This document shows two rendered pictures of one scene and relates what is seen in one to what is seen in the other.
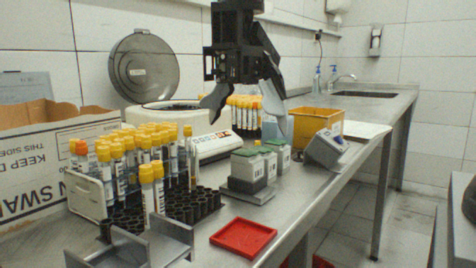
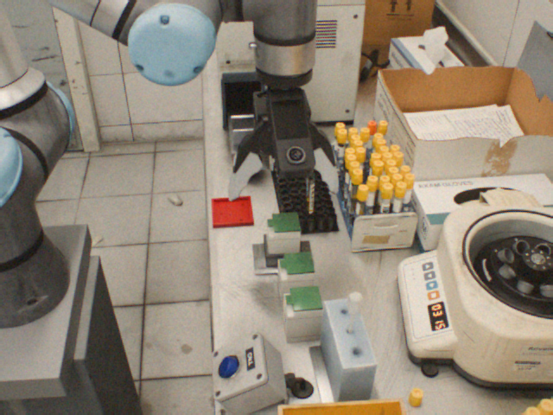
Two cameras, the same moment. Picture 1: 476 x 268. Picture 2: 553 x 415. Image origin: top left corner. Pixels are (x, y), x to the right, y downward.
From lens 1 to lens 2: 1.15 m
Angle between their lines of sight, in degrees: 115
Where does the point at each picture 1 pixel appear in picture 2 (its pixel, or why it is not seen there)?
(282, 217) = (223, 246)
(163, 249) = not seen: hidden behind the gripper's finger
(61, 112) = (536, 145)
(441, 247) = (90, 280)
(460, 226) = (77, 254)
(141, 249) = (237, 133)
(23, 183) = not seen: hidden behind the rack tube
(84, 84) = not seen: outside the picture
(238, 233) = (238, 213)
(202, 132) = (442, 277)
